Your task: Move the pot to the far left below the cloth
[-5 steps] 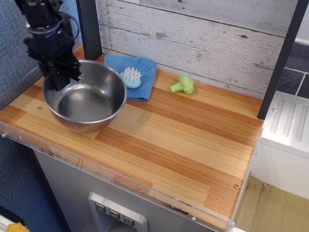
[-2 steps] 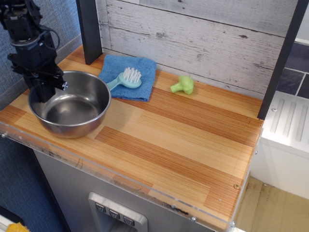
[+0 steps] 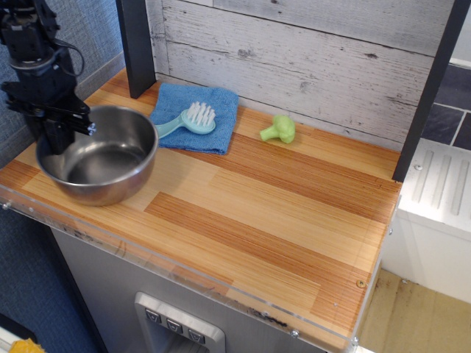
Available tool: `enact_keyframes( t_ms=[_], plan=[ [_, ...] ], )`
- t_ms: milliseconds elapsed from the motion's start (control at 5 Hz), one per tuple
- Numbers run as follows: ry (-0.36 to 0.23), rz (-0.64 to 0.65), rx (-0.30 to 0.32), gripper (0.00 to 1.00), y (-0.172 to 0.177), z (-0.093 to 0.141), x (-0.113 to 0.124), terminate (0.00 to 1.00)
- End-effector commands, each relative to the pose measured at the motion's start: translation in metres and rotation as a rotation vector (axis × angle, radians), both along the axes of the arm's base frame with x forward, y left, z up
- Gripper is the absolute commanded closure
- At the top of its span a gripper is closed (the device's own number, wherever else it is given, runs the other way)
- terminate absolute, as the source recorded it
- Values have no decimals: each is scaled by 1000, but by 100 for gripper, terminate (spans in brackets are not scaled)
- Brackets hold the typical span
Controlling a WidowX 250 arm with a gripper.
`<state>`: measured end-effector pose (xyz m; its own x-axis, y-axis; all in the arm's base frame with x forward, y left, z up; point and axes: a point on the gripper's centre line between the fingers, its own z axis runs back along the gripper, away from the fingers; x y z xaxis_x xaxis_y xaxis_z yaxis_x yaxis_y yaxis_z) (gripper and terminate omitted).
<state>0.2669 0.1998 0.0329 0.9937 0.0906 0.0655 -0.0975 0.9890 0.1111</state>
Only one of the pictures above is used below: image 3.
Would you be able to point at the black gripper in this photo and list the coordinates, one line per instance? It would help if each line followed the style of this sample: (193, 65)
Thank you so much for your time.
(46, 88)

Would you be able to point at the stainless steel pot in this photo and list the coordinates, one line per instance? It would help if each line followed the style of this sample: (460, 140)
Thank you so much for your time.
(109, 166)

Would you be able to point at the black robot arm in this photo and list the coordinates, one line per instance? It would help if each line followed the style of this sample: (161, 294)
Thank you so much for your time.
(28, 29)

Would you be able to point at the blue folded cloth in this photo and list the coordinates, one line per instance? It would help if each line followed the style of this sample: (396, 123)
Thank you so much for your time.
(173, 99)

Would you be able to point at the light blue dish brush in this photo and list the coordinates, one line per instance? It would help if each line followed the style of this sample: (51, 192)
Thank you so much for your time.
(199, 119)

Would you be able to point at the clear acrylic edge guard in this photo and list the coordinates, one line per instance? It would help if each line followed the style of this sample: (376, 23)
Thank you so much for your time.
(300, 267)

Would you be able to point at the grey toy fridge cabinet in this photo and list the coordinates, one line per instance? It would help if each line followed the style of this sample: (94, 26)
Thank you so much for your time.
(262, 309)

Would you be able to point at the green toy broccoli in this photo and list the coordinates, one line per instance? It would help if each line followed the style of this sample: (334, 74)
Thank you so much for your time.
(282, 127)

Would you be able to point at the silver dispenser button panel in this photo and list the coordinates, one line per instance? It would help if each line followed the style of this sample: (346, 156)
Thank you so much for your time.
(167, 328)

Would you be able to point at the yellow object bottom left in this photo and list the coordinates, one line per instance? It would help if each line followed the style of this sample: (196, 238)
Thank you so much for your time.
(26, 346)

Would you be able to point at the white toy sink unit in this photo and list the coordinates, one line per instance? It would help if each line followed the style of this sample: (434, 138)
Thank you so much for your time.
(429, 237)

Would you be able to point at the dark left shelf post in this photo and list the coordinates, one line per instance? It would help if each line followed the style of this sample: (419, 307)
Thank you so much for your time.
(136, 42)

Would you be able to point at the dark shelf post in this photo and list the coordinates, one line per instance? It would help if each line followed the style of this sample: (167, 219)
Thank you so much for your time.
(441, 61)
(136, 42)

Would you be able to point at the dark right shelf post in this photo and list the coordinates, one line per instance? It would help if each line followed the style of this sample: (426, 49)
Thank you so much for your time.
(441, 61)

